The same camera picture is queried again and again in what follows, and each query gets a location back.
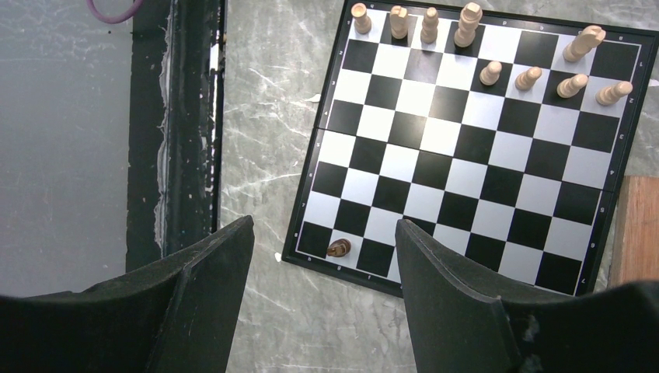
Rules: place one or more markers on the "dark brown chess piece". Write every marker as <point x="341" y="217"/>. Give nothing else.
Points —
<point x="339" y="248"/>

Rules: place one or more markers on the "light wooden chess piece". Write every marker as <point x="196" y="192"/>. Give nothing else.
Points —
<point x="469" y="19"/>

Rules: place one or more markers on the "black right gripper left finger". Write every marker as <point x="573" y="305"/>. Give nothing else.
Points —
<point x="177" y="314"/>

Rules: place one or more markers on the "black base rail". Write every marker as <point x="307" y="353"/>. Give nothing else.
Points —
<point x="175" y="127"/>

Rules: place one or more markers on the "wooden board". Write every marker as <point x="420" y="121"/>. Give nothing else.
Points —
<point x="635" y="247"/>

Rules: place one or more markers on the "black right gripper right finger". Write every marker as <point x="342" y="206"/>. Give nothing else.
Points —
<point x="464" y="317"/>

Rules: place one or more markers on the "black and white chessboard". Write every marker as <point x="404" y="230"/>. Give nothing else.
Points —
<point x="523" y="182"/>

